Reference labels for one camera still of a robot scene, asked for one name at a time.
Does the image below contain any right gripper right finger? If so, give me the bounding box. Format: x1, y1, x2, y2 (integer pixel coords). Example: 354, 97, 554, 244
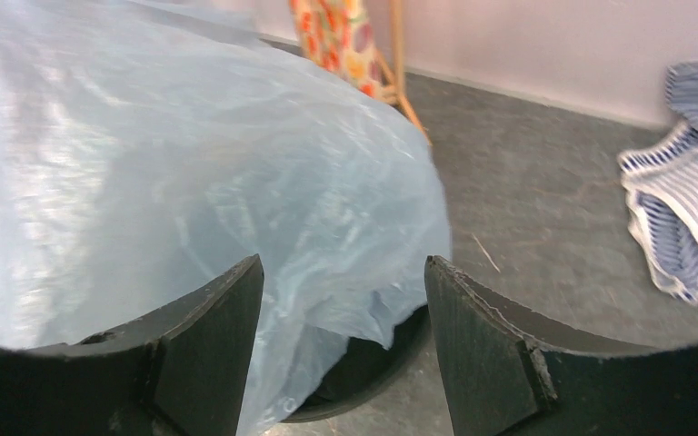
424, 256, 698, 435

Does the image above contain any floral orange cloth bag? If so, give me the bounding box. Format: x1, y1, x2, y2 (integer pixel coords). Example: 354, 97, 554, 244
288, 0, 384, 100

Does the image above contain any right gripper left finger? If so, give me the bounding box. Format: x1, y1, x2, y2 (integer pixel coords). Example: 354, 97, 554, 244
0, 255, 264, 435

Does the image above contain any wooden clothes rack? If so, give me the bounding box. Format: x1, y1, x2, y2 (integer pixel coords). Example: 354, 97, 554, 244
375, 0, 433, 146

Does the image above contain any blue striped cloth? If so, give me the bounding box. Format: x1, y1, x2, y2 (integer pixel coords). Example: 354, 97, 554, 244
617, 61, 698, 305

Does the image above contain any light blue plastic bag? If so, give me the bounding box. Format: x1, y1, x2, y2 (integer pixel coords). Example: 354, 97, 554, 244
0, 1, 452, 435

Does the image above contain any black plastic trash bin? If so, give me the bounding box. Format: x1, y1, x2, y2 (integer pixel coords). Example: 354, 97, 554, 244
284, 305, 431, 424

